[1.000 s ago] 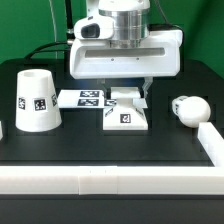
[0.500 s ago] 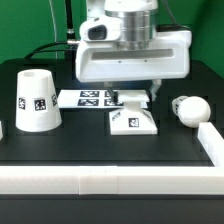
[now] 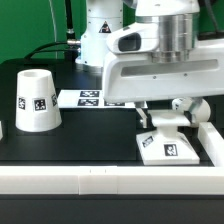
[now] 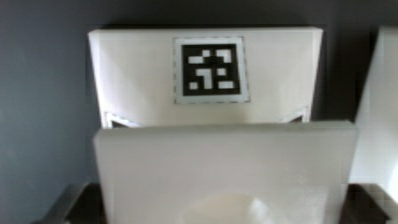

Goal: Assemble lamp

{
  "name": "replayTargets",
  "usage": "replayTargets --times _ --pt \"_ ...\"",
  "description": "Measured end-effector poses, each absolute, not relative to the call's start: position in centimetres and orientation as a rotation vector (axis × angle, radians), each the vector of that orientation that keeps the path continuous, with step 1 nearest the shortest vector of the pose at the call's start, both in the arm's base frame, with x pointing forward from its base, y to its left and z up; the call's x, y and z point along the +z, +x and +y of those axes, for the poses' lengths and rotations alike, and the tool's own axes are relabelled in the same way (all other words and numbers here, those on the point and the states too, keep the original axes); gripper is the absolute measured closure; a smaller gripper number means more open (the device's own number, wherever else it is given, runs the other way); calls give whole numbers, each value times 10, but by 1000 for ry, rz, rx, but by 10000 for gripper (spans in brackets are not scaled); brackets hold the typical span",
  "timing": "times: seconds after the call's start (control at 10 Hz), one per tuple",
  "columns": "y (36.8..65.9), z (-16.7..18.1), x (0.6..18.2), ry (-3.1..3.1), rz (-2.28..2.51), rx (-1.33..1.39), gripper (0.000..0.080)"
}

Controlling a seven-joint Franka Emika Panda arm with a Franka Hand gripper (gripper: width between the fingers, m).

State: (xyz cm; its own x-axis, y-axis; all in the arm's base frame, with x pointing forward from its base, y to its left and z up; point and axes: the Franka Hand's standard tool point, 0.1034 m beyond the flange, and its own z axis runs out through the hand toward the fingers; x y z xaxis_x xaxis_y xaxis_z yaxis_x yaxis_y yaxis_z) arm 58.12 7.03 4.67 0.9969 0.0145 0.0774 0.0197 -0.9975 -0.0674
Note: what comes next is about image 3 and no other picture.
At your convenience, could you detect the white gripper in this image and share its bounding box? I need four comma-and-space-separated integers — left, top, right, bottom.
102, 23, 224, 128

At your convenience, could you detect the white lamp bulb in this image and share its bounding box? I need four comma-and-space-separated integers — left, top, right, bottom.
172, 97, 211, 127

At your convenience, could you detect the white lamp base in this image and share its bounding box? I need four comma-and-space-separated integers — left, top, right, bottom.
136, 110, 200, 165

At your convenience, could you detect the white lamp shade cone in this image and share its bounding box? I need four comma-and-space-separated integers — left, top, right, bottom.
15, 69, 62, 132

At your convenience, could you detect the white marker sheet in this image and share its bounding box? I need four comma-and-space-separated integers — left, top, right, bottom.
58, 90, 147, 109

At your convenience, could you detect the white part at left edge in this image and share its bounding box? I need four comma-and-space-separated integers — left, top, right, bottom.
0, 121, 3, 141

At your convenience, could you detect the white right fence wall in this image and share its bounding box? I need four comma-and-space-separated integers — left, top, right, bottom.
198, 122, 224, 167

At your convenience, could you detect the white fence wall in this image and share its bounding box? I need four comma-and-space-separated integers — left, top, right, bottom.
198, 122, 224, 167
0, 166, 224, 195

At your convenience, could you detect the white front fence wall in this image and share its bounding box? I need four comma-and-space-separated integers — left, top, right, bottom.
0, 166, 224, 195

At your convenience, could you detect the black cable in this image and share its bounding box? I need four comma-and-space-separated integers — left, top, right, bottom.
23, 0, 82, 61

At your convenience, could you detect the thin grey cable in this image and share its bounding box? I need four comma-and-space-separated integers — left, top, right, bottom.
48, 0, 58, 42

